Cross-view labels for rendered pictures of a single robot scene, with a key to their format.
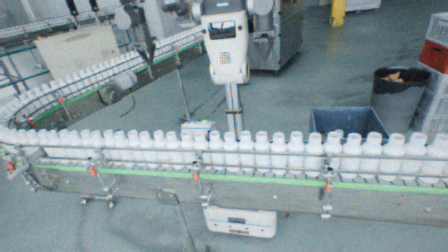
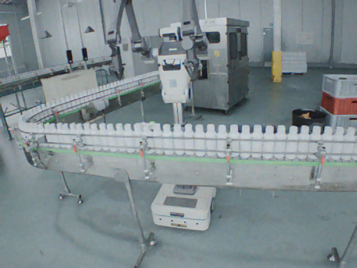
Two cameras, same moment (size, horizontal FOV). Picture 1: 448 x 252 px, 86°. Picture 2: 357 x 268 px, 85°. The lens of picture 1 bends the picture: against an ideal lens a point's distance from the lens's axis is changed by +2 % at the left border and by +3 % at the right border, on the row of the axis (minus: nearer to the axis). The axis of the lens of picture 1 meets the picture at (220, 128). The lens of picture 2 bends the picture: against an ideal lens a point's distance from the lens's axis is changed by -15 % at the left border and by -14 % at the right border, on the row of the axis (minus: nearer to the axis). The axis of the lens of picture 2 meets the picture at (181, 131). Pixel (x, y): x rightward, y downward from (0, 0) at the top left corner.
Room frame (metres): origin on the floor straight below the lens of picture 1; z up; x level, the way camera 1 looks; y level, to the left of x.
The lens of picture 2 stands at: (-0.41, -0.08, 1.59)
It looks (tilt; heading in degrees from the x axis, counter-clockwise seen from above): 22 degrees down; 359
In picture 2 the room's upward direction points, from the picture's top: 5 degrees counter-clockwise
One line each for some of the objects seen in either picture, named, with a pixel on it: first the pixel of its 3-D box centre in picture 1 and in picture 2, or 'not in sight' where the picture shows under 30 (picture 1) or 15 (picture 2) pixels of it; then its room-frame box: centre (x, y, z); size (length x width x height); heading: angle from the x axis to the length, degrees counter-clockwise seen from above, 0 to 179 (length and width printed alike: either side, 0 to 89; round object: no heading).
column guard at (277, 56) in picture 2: (338, 4); (276, 66); (7.50, -3.90, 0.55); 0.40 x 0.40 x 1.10; 73
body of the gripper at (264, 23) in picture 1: (264, 22); (191, 55); (0.84, -0.20, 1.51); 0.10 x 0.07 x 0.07; 162
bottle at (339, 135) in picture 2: not in sight; (337, 143); (0.48, -0.88, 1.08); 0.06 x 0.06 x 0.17
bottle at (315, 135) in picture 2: not in sight; (314, 142); (0.52, -0.77, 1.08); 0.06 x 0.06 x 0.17
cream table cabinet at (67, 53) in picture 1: (88, 66); (73, 99); (4.65, 2.27, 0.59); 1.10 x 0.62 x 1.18; 145
